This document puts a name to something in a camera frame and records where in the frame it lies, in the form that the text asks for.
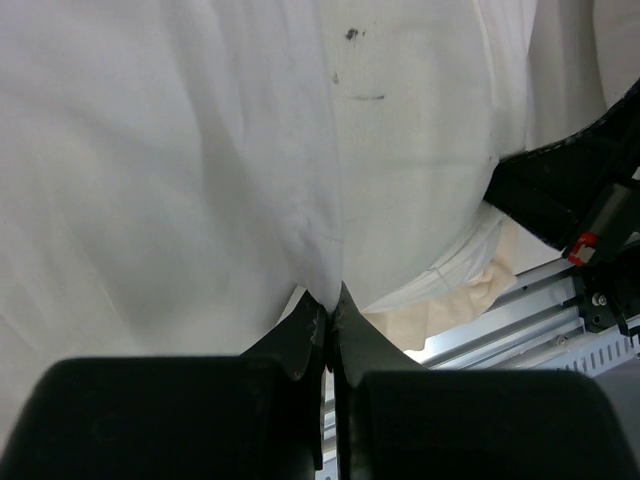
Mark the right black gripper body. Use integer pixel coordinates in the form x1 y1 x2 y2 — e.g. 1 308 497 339
563 179 639 265

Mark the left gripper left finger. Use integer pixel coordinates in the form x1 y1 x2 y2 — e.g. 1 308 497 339
1 295 327 479

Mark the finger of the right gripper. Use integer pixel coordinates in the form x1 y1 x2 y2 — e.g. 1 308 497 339
484 149 630 254
565 80 639 150

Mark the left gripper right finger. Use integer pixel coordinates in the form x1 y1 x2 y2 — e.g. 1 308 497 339
329 290 639 479

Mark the grey cream ruffled pillowcase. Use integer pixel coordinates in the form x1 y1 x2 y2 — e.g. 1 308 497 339
364 212 518 351

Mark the white pillow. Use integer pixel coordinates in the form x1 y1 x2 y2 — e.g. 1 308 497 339
0 0 640 381

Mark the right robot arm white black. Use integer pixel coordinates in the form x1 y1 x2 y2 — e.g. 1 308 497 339
484 84 639 338

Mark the aluminium mounting rail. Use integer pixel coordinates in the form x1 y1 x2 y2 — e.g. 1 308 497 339
406 260 595 370

